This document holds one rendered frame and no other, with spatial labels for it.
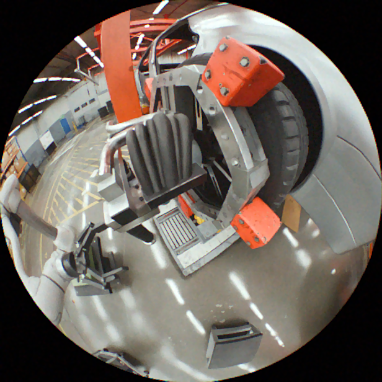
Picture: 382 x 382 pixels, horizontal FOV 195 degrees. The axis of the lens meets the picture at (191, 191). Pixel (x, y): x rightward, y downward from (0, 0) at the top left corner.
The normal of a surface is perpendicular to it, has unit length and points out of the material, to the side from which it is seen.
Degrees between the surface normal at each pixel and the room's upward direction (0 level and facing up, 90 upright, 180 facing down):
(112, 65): 90
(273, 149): 90
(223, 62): 90
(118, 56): 90
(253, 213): 0
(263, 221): 0
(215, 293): 0
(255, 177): 45
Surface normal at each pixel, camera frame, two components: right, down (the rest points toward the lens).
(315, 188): -0.84, 0.45
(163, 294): -0.03, -0.59
